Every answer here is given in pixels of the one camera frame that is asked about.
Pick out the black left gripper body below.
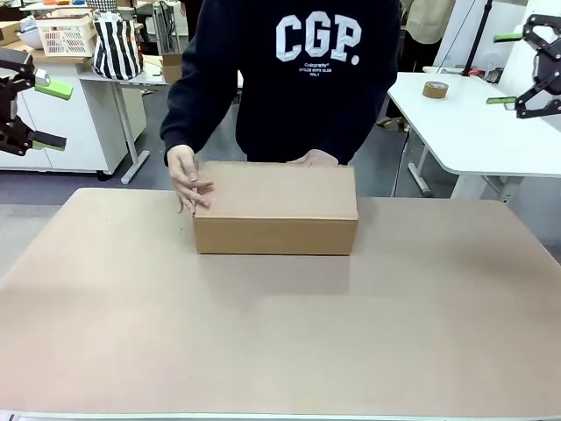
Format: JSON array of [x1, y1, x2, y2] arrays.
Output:
[[0, 77, 19, 123]]

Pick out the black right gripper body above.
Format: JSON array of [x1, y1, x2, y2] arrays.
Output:
[[532, 47, 561, 96]]

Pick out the brown packing tape roll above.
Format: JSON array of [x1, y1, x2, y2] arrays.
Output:
[[422, 81, 449, 100]]

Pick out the brown cardboard box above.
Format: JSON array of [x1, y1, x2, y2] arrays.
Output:
[[191, 160, 360, 256]]

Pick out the person left forearm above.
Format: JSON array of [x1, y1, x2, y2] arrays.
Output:
[[332, 118, 387, 166]]

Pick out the person right forearm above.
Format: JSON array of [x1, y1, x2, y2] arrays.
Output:
[[160, 82, 201, 154]]

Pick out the flat cardboard box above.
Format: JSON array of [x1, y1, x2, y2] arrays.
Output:
[[0, 20, 22, 47]]

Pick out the small open cardboard box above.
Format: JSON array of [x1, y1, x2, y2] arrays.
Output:
[[158, 52, 185, 84]]

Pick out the person right hand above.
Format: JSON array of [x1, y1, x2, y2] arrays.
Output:
[[167, 144, 215, 215]]

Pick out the person left hand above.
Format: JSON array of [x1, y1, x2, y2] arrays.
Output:
[[288, 148, 341, 169]]

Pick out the white cabinet wooden top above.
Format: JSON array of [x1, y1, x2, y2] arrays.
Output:
[[0, 39, 148, 173]]

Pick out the white plastic basket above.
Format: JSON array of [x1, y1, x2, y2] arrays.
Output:
[[34, 9, 98, 58]]

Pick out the white desk metal legs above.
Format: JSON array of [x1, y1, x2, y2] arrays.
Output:
[[78, 65, 245, 185]]

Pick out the black tripod stand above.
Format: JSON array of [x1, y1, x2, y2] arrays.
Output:
[[463, 0, 494, 76]]

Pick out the black white striped bag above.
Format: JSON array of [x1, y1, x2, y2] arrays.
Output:
[[93, 11, 145, 81]]

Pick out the large white table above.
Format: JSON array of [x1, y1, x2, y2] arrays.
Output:
[[387, 72, 561, 203]]

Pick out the person in beige top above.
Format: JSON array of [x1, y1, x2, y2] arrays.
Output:
[[399, 0, 449, 74]]

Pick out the person in navy sweatshirt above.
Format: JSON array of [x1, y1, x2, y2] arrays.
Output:
[[160, 0, 402, 166]]

